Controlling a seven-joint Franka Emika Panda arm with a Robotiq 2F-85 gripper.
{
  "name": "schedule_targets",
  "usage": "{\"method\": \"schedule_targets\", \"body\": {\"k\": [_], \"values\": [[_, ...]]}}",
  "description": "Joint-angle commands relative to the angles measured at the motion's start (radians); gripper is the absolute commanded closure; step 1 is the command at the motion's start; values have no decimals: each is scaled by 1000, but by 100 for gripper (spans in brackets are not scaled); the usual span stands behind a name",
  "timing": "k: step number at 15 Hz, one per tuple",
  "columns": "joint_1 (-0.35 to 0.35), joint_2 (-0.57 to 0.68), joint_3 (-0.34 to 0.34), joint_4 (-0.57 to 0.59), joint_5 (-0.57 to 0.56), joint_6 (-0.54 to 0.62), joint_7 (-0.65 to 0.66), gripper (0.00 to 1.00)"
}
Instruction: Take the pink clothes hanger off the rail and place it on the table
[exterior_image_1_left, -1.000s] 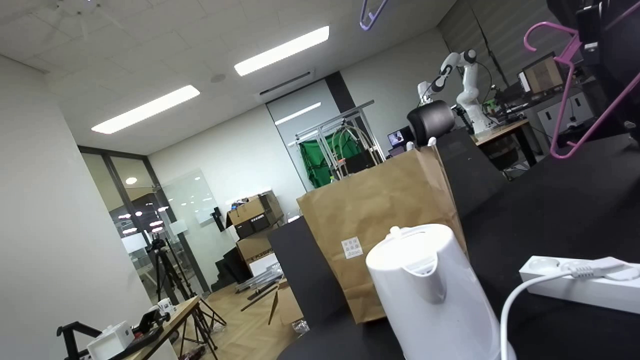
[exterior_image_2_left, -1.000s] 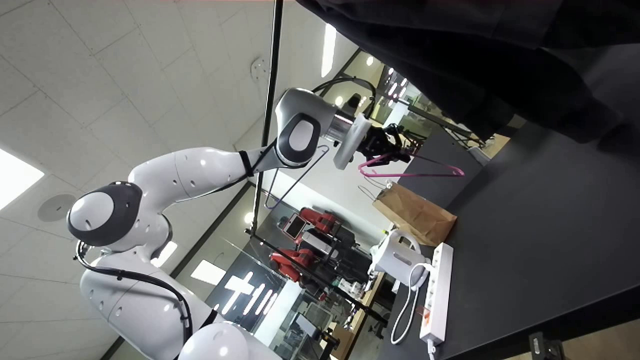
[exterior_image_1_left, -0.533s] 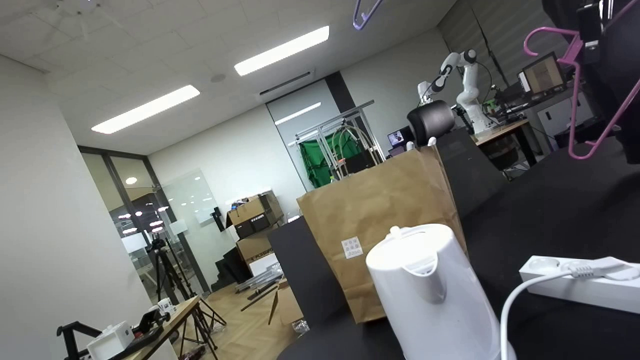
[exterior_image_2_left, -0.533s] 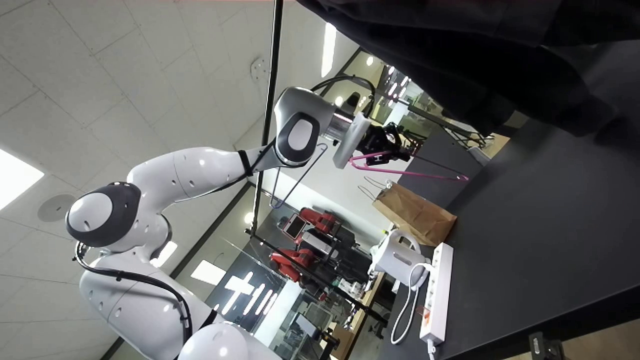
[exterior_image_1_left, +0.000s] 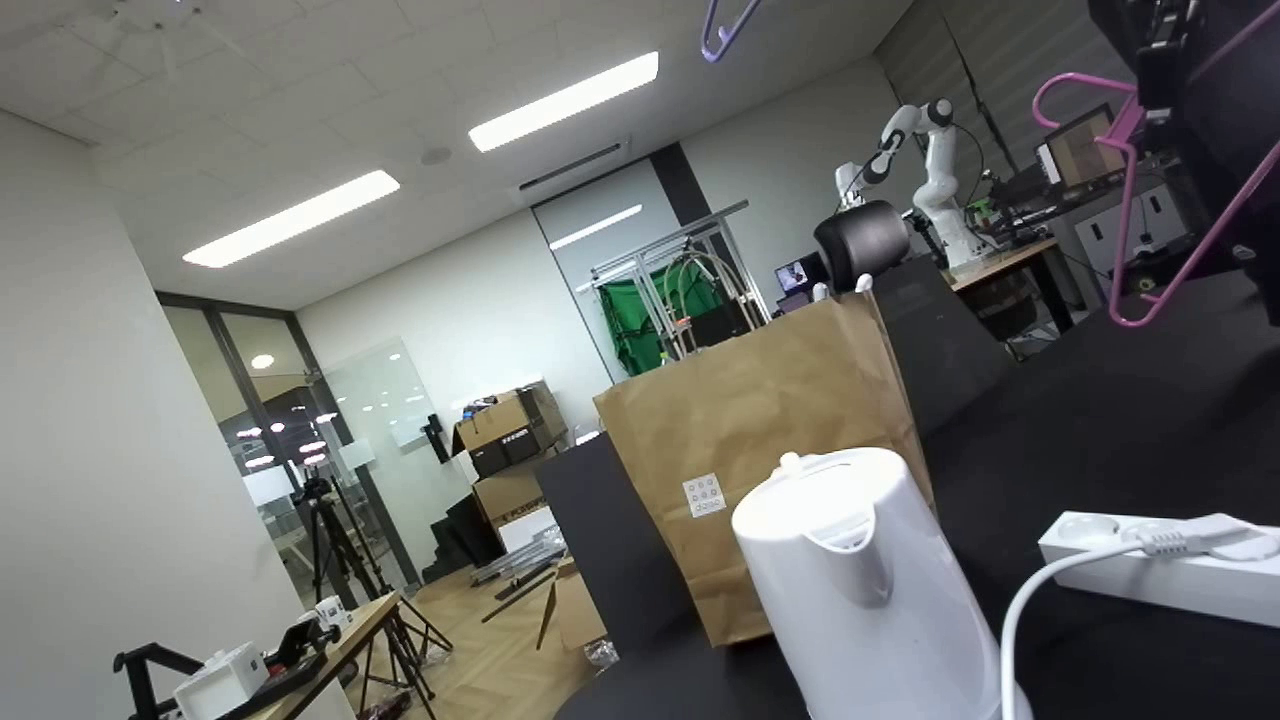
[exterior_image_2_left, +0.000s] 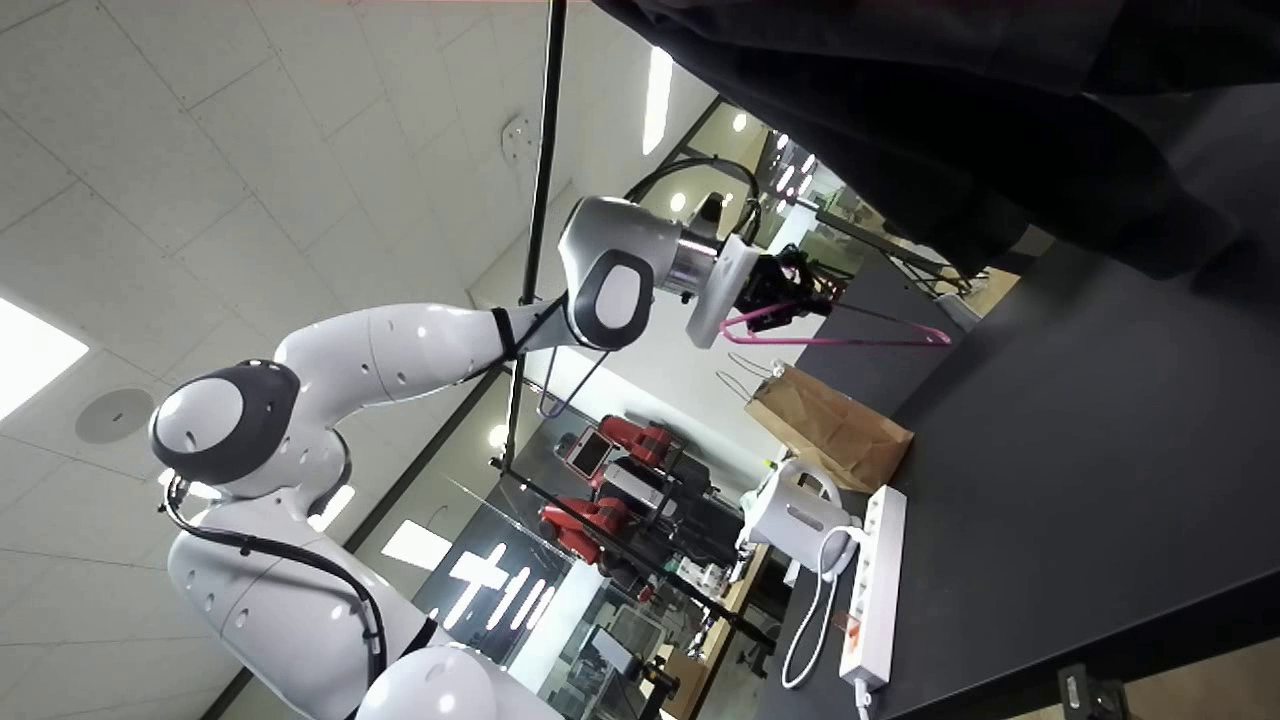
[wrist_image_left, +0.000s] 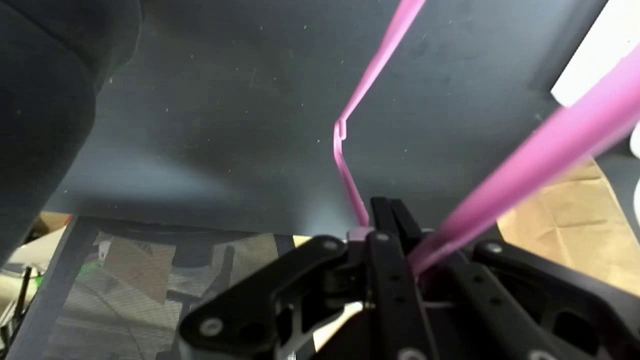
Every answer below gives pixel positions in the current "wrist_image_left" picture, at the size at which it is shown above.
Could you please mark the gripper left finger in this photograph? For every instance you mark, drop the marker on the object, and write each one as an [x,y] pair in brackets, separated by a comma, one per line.
[280,295]

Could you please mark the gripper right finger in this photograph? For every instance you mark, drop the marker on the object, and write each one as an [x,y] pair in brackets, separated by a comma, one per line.
[540,295]

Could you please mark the pink clothes hanger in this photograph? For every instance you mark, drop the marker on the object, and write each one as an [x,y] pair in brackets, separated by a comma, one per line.
[540,160]

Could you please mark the brown paper bag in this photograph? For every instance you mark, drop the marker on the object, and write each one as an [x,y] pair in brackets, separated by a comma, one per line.
[575,225]

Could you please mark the white paper sheet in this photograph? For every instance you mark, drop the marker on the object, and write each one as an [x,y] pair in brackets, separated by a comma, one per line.
[595,55]

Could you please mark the black blurred fabric object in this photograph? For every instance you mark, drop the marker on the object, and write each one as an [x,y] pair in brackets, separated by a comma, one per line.
[40,110]

